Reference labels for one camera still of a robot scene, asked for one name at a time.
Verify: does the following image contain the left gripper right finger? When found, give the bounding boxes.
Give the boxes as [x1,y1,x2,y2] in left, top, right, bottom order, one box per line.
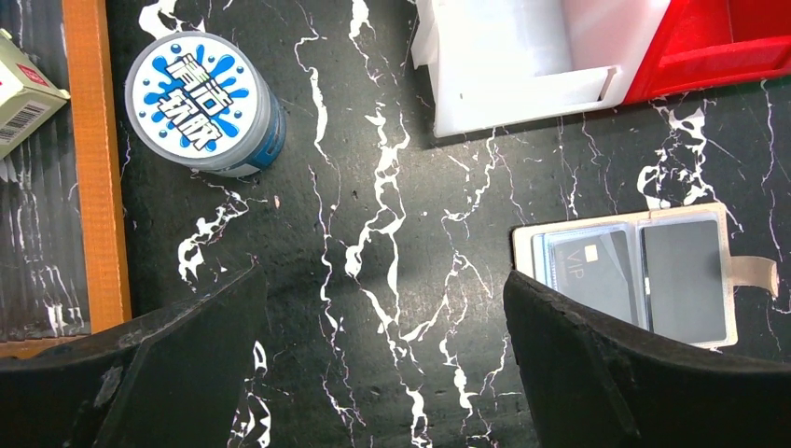
[503,271,790,447]

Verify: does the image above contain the white plastic bin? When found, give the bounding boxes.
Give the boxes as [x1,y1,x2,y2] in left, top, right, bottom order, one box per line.
[411,0,669,138]

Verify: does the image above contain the white red small box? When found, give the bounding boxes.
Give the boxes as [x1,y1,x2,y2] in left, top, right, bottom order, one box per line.
[1,28,71,159]

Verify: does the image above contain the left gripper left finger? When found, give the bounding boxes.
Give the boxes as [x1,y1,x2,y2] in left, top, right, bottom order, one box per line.
[1,267,267,447]

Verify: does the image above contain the wooden three-tier shelf rack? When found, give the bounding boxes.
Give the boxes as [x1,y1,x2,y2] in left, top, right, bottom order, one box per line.
[1,1,132,357]

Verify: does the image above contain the beige leather card holder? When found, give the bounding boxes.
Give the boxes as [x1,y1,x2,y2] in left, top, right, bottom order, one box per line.
[511,203,780,349]

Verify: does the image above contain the dark grey card in holder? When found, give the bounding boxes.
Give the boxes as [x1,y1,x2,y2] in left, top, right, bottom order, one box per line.
[640,220,727,344]

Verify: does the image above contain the red plastic bin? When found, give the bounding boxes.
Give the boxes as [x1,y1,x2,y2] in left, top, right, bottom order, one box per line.
[624,0,790,104]

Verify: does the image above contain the blue white round tin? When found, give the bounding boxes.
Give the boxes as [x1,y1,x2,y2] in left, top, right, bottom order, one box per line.
[124,31,286,177]

